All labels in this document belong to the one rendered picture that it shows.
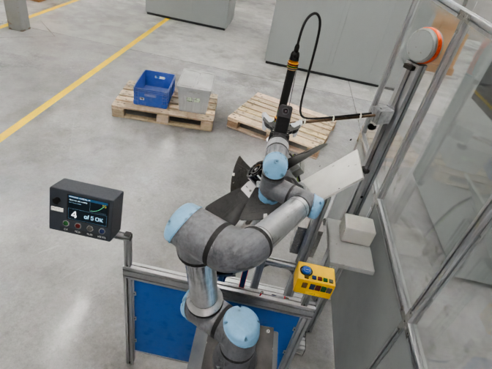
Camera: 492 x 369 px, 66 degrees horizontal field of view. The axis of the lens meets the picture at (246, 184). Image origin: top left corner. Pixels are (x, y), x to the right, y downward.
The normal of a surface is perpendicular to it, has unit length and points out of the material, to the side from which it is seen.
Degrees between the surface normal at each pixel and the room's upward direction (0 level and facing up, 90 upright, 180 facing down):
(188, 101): 95
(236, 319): 6
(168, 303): 90
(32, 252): 0
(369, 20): 90
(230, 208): 43
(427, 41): 90
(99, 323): 0
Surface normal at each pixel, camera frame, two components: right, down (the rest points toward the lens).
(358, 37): -0.14, 0.57
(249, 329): 0.24, -0.74
